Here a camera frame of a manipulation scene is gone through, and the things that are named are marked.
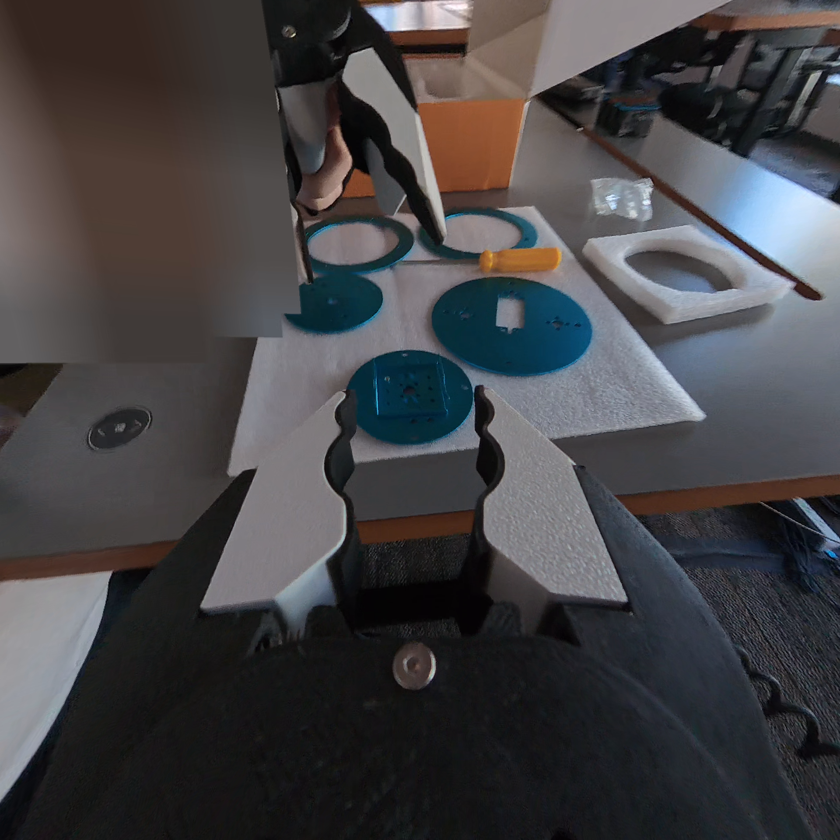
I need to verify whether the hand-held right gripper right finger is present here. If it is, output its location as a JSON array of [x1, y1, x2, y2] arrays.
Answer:
[[471, 386, 629, 636]]

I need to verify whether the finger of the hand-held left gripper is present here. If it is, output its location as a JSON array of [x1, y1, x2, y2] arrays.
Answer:
[[340, 50, 449, 244], [357, 134, 413, 217]]

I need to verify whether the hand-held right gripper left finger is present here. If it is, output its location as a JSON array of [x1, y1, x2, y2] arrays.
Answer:
[[200, 390, 362, 637]]

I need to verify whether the blue square metal bracket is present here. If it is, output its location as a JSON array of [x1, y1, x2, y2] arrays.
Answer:
[[371, 357, 450, 417]]

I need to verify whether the round desk grommet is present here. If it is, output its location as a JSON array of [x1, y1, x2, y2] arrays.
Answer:
[[87, 407, 153, 452]]

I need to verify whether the background desk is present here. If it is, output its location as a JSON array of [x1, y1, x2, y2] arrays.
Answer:
[[682, 0, 840, 158]]

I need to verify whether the person's left hand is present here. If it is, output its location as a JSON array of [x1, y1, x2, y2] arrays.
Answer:
[[297, 123, 357, 215]]

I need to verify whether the white foam box insert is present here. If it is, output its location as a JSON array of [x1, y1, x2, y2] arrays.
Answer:
[[408, 60, 475, 105]]

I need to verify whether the cardboard box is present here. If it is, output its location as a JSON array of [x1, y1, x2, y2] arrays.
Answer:
[[341, 0, 749, 199]]

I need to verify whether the small plain blue disc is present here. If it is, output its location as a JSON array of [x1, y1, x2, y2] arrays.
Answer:
[[284, 272, 384, 332]]

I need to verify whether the white foam sheet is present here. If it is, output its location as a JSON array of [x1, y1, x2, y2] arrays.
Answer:
[[226, 205, 707, 479]]

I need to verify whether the large blue disc rectangular hole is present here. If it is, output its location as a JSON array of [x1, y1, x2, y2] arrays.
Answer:
[[431, 276, 593, 377]]

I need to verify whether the clear plastic bag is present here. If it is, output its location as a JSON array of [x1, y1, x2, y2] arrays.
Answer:
[[589, 177, 655, 221]]

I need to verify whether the white foam block round hole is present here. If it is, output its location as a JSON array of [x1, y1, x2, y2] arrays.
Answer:
[[582, 225, 795, 324]]

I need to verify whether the white cloth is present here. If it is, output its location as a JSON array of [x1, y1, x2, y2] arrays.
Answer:
[[0, 571, 112, 818]]

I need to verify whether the blue metal ring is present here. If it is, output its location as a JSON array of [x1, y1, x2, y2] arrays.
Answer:
[[418, 207, 539, 261], [304, 215, 416, 275]]

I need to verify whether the yellow handled screwdriver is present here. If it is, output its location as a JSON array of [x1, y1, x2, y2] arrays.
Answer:
[[399, 247, 564, 274]]

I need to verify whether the floor cable bundle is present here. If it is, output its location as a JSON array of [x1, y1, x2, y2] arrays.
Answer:
[[764, 497, 840, 592]]

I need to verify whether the black coiled cable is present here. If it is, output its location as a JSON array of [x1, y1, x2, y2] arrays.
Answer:
[[735, 646, 840, 759]]

